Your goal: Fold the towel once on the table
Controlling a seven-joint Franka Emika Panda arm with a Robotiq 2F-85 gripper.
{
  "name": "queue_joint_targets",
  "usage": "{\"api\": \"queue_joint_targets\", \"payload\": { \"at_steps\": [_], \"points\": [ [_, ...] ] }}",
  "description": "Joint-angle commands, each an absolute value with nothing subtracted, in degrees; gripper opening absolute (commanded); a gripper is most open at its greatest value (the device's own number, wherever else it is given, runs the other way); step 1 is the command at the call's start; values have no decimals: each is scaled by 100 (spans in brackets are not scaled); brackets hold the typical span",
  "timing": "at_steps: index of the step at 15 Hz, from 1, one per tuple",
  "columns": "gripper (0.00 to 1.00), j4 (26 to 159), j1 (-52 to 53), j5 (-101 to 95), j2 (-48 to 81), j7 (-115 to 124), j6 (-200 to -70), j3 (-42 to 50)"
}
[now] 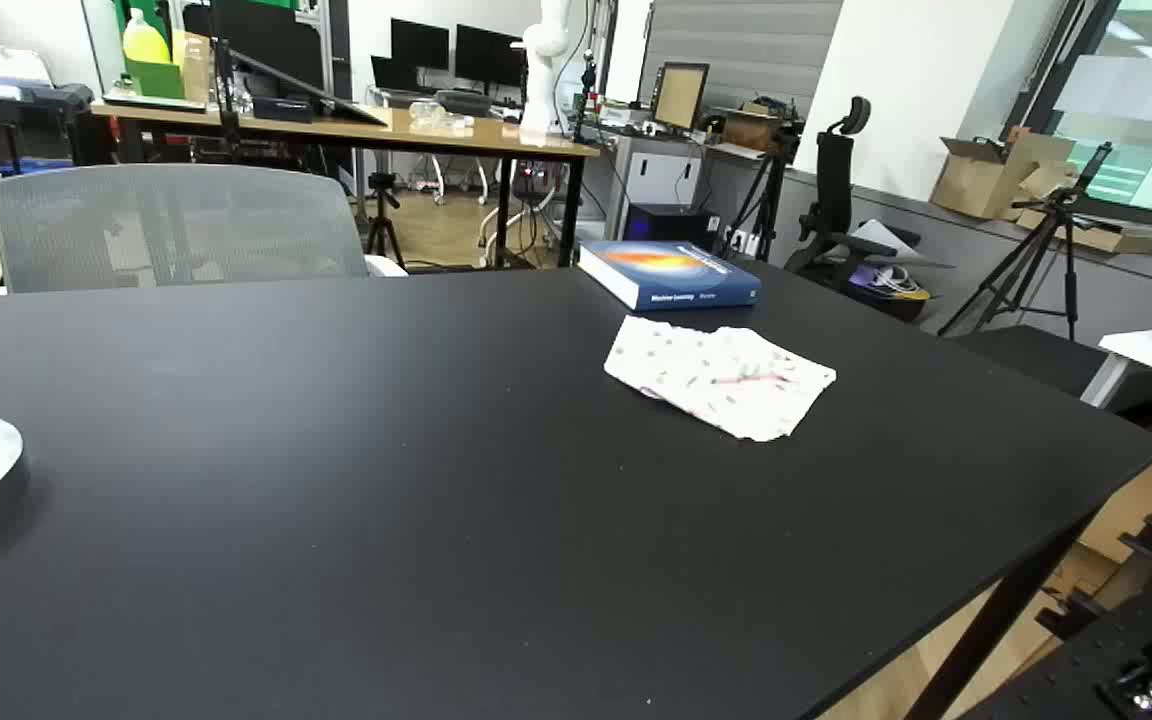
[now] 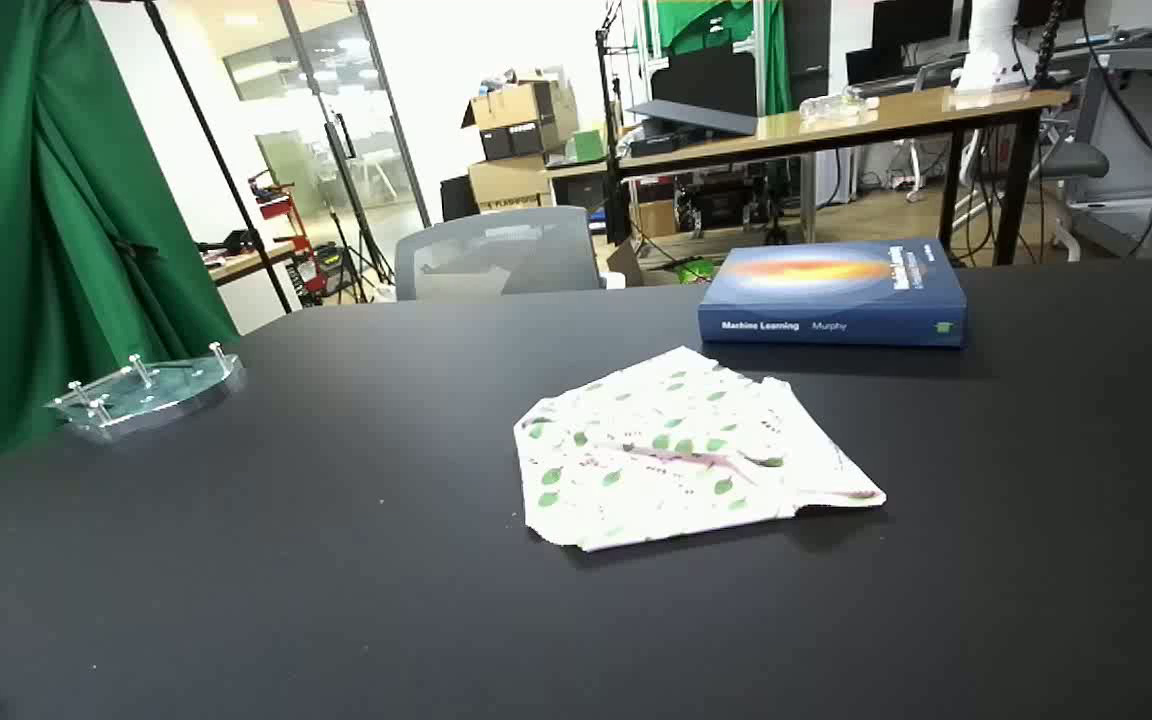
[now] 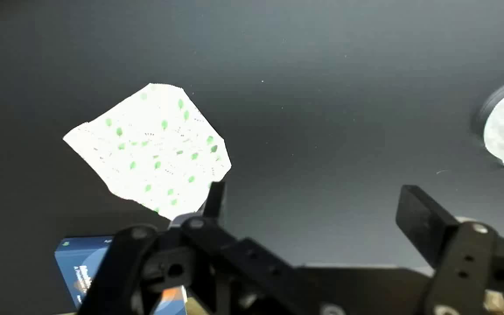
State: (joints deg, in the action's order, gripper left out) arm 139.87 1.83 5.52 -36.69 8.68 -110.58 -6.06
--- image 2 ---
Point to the white towel with green leaves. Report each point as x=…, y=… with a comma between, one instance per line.
x=683, y=453

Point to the grey mesh office chair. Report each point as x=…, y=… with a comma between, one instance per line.
x=499, y=254

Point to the closed cardboard box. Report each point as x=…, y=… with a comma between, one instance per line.
x=508, y=185

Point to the black vertical tripod pole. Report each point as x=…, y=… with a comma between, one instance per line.
x=613, y=120

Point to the open cardboard box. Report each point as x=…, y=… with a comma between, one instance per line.
x=521, y=106

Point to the blue hardcover book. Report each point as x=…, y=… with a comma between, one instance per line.
x=842, y=284

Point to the red tool cart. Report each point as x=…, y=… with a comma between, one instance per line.
x=284, y=214

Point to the wooden desk with black legs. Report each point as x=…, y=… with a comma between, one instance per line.
x=842, y=120

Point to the green fabric backdrop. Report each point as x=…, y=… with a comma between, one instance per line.
x=723, y=34

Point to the thin black slanted pole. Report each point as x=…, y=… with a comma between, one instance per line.
x=218, y=162

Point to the clear acrylic plate with screws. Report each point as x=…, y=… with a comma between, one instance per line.
x=148, y=384

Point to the black computer monitor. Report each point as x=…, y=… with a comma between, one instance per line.
x=918, y=34

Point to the white robot column on desk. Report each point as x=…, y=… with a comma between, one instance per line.
x=988, y=42

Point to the green curtain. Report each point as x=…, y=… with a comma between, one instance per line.
x=30, y=224

